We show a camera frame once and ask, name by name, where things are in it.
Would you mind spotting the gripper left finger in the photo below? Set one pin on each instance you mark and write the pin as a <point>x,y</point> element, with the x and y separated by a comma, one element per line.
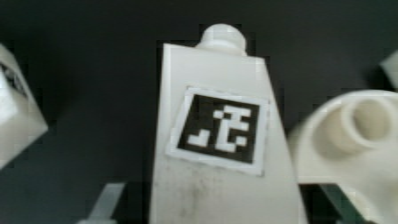
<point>100,216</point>

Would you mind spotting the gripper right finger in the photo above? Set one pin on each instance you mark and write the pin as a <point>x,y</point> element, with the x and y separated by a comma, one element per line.
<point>328,205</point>

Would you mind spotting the white stool leg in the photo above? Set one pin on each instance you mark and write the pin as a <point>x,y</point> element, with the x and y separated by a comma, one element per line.
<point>225,180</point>
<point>390,67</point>
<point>22,120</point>

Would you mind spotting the white round stool seat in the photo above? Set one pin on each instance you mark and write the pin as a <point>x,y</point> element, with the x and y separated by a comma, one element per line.
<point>344,146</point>

